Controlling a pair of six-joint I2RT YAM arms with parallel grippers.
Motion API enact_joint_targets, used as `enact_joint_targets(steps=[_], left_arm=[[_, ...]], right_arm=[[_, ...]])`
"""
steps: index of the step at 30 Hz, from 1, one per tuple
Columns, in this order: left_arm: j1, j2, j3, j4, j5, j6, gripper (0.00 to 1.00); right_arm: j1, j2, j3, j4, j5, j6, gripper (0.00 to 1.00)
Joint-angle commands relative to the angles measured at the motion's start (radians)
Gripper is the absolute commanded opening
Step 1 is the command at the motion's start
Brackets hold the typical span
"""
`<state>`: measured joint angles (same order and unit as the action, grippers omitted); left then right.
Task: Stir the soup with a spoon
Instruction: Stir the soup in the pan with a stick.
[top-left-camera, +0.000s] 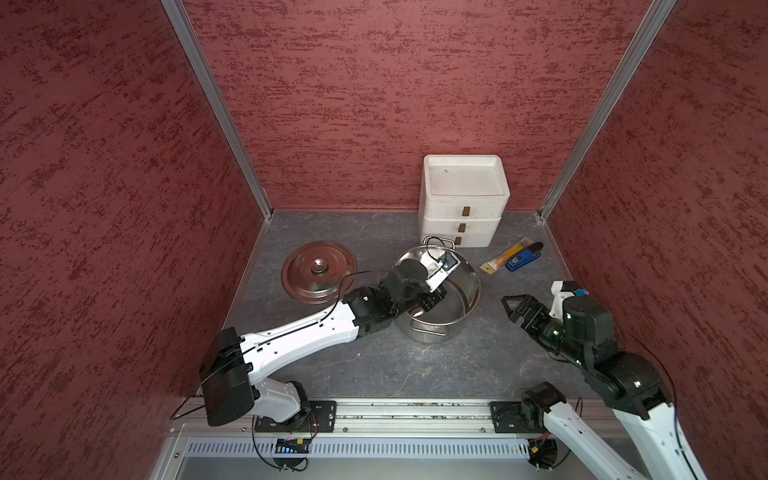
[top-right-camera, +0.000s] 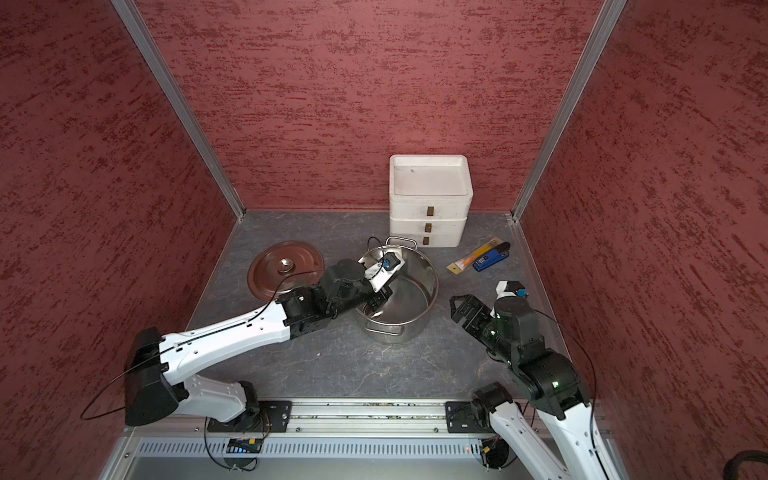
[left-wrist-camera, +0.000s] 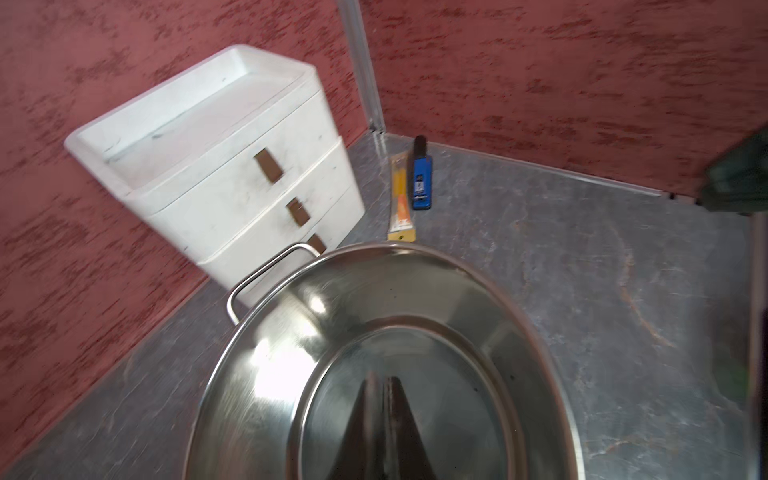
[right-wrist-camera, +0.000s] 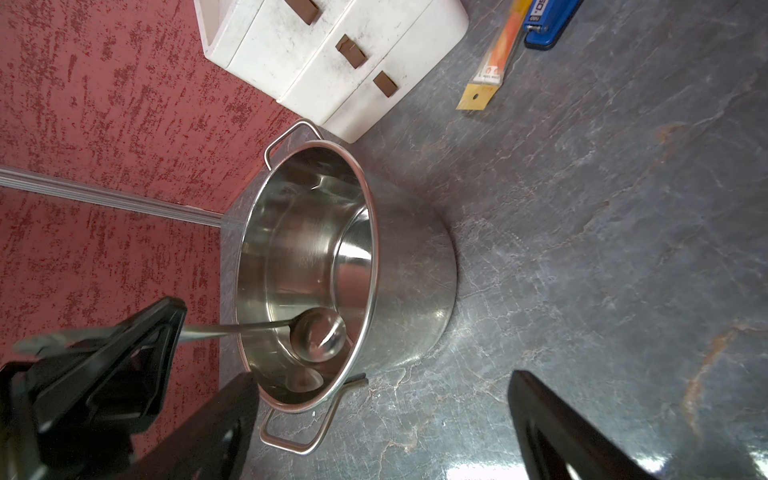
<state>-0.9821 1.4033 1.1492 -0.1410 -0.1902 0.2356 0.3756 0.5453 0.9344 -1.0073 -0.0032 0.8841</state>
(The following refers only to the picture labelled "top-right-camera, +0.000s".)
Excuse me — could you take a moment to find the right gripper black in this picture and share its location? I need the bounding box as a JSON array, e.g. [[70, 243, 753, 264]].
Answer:
[[447, 292, 516, 361]]

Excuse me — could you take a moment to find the stainless steel pot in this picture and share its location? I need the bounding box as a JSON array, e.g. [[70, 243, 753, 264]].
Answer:
[[356, 236, 439, 344]]

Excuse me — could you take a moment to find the steel pot lid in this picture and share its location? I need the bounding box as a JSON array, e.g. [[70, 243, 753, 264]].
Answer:
[[246, 240, 325, 301]]

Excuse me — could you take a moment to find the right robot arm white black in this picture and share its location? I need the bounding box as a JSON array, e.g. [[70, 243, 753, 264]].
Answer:
[[450, 295, 620, 479]]

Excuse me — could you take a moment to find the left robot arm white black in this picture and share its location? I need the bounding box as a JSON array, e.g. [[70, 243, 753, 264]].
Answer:
[[124, 254, 405, 431]]

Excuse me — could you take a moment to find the blue stapler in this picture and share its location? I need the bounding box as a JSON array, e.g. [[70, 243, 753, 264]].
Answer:
[[472, 242, 511, 272]]

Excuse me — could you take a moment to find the white three drawer box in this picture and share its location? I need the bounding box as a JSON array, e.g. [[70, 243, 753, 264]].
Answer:
[[389, 154, 474, 248]]

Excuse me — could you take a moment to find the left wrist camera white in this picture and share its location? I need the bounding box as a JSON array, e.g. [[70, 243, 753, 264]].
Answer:
[[364, 252, 405, 293]]

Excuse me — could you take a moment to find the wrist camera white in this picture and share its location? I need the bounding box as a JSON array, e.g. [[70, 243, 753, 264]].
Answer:
[[496, 280, 529, 299], [364, 252, 405, 293]]

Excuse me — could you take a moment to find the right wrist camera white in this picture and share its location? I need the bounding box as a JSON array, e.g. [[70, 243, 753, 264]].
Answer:
[[496, 280, 529, 299]]

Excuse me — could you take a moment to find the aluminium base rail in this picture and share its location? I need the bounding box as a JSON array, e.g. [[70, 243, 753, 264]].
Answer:
[[128, 397, 601, 439]]

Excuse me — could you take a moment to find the perforated white cable duct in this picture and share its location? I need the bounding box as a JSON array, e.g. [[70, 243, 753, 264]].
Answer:
[[137, 437, 481, 460]]

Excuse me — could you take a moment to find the left aluminium corner post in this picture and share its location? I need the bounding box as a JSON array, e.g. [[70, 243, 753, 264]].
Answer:
[[111, 0, 247, 222]]

